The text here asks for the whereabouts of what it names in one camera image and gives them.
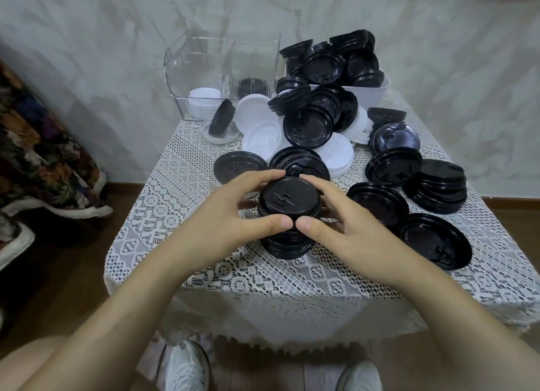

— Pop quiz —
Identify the white plastic bin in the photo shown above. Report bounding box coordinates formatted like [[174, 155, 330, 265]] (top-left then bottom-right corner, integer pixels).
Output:
[[285, 68, 391, 108]]

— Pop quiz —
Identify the clear plastic container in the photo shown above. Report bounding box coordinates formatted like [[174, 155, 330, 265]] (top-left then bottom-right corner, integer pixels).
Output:
[[164, 31, 282, 122]]

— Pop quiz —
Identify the person's right hand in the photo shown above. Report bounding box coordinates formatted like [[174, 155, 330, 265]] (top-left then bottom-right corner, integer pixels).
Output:
[[295, 176, 427, 287]]

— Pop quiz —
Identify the heap of black lids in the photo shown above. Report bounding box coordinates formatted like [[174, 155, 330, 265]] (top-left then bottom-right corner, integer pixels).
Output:
[[279, 29, 386, 88]]

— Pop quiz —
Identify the stack of white cup lids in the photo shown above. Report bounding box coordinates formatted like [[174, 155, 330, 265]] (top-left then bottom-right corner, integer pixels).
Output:
[[188, 88, 223, 119]]

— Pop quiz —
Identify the pile of white cup lids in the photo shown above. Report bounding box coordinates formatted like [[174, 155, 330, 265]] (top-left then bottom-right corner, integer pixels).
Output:
[[200, 93, 374, 179]]

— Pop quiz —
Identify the nested black lid stack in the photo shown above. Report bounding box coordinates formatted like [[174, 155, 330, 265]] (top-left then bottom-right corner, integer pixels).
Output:
[[256, 176, 323, 260]]

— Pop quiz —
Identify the white lace tablecloth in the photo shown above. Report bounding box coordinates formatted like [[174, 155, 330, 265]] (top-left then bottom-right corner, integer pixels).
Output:
[[103, 89, 540, 350]]

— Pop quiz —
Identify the person's right white shoe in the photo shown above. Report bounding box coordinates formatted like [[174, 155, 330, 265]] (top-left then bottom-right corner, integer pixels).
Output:
[[335, 360, 384, 391]]

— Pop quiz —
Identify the person's left forearm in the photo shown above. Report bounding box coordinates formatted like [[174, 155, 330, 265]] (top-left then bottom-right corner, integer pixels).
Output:
[[17, 241, 203, 391]]

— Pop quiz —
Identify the person's left hand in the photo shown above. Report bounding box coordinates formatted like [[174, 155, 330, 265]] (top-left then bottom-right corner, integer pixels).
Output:
[[165, 169, 294, 283]]

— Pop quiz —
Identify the person's right forearm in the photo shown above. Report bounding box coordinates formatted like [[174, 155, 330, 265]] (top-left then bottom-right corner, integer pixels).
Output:
[[377, 260, 540, 391]]

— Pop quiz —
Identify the pile of loose black lids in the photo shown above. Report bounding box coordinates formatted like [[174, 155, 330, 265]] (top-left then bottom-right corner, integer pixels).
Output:
[[209, 80, 473, 271]]

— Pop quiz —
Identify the person's white shoe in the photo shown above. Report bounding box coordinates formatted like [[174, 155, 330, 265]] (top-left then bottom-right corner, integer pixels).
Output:
[[162, 340, 212, 391], [335, 360, 384, 391]]

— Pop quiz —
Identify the person's left leg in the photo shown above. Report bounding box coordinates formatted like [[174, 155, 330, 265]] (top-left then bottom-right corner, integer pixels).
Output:
[[0, 335, 68, 391]]

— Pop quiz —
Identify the person's left white shoe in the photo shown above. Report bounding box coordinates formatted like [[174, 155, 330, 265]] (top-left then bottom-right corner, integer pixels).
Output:
[[162, 340, 212, 391]]

